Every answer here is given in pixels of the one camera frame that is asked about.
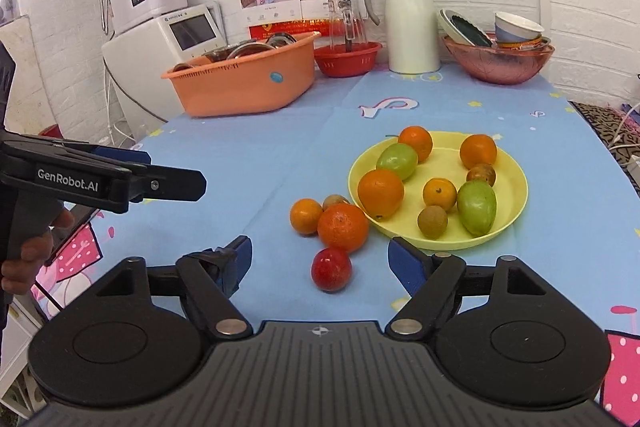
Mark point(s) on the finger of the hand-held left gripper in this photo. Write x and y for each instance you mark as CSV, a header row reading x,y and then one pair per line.
x,y
170,184
125,154

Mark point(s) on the stacked small bowls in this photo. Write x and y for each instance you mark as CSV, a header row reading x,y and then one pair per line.
x,y
522,44

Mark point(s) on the patterned cloth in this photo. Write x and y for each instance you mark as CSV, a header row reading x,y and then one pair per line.
x,y
600,127

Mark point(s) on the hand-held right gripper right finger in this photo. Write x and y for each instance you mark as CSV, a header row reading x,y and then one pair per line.
x,y
402,264

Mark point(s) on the green mango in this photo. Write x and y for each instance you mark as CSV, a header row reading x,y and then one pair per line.
x,y
476,207
397,161

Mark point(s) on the blue white bowl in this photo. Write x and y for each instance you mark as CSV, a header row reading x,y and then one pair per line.
x,y
517,27

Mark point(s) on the small brown fruit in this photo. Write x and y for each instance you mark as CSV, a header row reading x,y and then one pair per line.
x,y
335,201
432,221

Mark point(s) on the tilted white bowl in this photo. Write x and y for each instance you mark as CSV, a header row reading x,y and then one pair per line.
x,y
462,27

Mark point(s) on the steel dish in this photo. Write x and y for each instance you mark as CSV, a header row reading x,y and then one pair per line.
x,y
245,51
185,67
281,39

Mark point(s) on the white thermos jug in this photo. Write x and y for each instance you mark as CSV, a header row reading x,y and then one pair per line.
x,y
412,32

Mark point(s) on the white appliance with screen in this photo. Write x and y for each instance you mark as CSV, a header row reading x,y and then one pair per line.
x,y
145,67

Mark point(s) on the large orange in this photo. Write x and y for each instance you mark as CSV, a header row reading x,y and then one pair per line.
x,y
380,193

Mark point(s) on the red plastic basket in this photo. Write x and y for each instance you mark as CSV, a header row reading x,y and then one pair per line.
x,y
347,64

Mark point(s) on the small yellowish orange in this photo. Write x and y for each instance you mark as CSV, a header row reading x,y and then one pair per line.
x,y
440,194

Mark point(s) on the person's left hand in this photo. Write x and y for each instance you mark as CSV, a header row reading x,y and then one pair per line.
x,y
35,249

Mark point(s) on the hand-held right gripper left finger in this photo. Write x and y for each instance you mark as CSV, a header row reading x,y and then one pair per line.
x,y
240,262

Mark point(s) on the orange plastic basket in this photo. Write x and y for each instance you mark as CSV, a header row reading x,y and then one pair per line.
x,y
240,89

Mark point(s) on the red round fruit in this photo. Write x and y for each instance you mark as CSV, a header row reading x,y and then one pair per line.
x,y
331,269

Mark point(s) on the glass pitcher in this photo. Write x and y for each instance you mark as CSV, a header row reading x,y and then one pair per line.
x,y
336,22

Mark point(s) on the reddish brown round fruit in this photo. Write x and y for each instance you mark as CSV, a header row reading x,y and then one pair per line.
x,y
481,174

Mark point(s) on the yellow plastic plate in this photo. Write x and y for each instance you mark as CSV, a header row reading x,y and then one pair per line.
x,y
445,162

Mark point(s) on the blue printed tablecloth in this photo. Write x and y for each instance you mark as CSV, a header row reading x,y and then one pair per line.
x,y
225,167

